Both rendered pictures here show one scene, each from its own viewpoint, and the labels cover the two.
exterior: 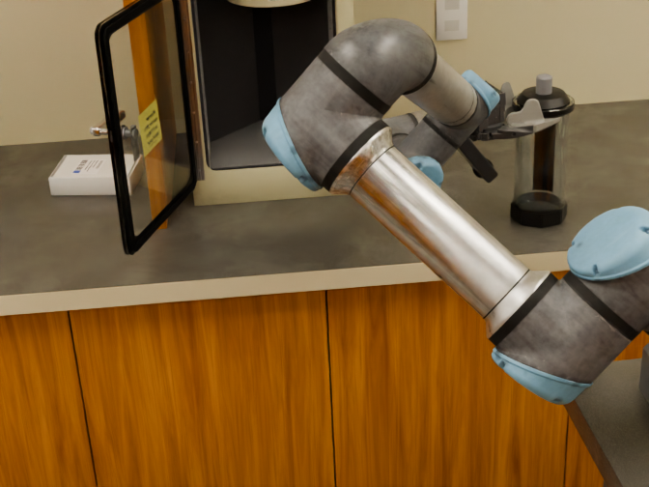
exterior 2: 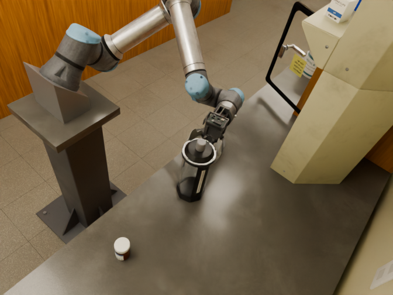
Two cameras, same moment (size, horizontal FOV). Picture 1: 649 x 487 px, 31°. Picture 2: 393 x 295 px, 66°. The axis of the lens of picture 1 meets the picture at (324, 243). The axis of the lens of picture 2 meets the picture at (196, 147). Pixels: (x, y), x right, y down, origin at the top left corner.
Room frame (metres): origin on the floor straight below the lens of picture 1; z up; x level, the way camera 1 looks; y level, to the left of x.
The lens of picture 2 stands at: (2.26, -0.90, 1.87)
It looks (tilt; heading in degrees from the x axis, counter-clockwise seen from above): 49 degrees down; 124
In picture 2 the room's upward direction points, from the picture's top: 12 degrees clockwise
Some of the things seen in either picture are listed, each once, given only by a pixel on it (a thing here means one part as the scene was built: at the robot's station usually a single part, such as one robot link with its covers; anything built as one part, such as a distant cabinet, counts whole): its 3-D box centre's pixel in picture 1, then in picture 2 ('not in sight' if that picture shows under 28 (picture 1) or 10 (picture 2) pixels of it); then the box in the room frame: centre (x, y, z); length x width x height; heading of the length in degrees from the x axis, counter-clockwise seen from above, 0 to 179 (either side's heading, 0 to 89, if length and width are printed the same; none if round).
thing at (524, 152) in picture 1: (541, 156); (194, 171); (1.93, -0.40, 1.06); 0.11 x 0.11 x 0.21
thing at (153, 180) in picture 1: (151, 115); (300, 62); (1.88, 0.29, 1.19); 0.30 x 0.01 x 0.40; 162
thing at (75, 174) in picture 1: (96, 174); not in sight; (2.18, 0.46, 0.96); 0.16 x 0.12 x 0.04; 85
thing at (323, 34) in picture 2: not in sight; (334, 28); (2.00, 0.08, 1.46); 0.32 x 0.11 x 0.10; 94
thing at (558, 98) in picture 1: (543, 94); (200, 148); (1.93, -0.40, 1.18); 0.09 x 0.09 x 0.07
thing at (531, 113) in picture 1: (533, 114); (192, 136); (1.87, -0.37, 1.16); 0.09 x 0.03 x 0.06; 85
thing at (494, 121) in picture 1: (468, 116); (216, 124); (1.88, -0.26, 1.16); 0.12 x 0.08 x 0.09; 109
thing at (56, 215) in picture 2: not in sight; (82, 172); (1.28, -0.50, 0.45); 0.48 x 0.48 x 0.90; 6
